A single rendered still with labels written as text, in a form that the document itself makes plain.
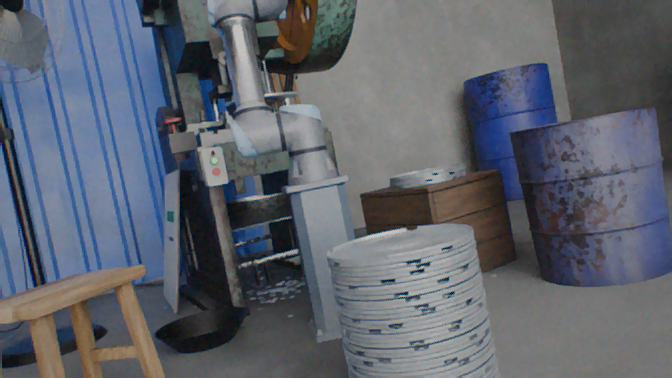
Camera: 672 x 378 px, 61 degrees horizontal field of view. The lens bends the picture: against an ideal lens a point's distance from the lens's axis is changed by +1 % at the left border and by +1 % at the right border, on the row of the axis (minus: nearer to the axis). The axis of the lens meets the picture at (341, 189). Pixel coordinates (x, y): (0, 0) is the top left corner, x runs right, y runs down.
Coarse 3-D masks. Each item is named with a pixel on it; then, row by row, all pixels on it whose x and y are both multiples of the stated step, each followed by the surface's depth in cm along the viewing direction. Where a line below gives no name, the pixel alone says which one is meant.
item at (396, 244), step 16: (432, 224) 121; (352, 240) 121; (368, 240) 121; (384, 240) 113; (400, 240) 109; (416, 240) 106; (432, 240) 106; (448, 240) 103; (336, 256) 109; (352, 256) 105; (368, 256) 102; (400, 256) 96
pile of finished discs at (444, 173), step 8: (432, 168) 229; (440, 168) 213; (448, 168) 202; (456, 168) 217; (400, 176) 226; (408, 176) 204; (416, 176) 202; (424, 176) 201; (432, 176) 201; (440, 176) 201; (448, 176) 202; (456, 176) 213; (392, 184) 212; (400, 184) 207; (408, 184) 204; (416, 184) 202; (424, 184) 202
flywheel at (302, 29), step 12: (288, 0) 261; (300, 0) 250; (312, 0) 240; (288, 12) 263; (300, 12) 253; (312, 12) 242; (288, 24) 266; (300, 24) 254; (312, 24) 236; (288, 36) 269; (300, 36) 257; (312, 36) 238; (276, 48) 275; (288, 48) 265; (300, 48) 251; (288, 60) 266; (300, 60) 254
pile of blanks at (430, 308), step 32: (416, 256) 96; (448, 256) 98; (352, 288) 102; (384, 288) 97; (416, 288) 96; (448, 288) 100; (480, 288) 104; (352, 320) 103; (384, 320) 100; (416, 320) 97; (448, 320) 97; (480, 320) 102; (352, 352) 107; (384, 352) 98; (416, 352) 97; (448, 352) 97; (480, 352) 101
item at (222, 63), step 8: (216, 32) 229; (216, 40) 228; (224, 48) 230; (224, 56) 228; (216, 64) 230; (224, 64) 228; (216, 72) 233; (224, 72) 229; (216, 80) 235; (224, 80) 229
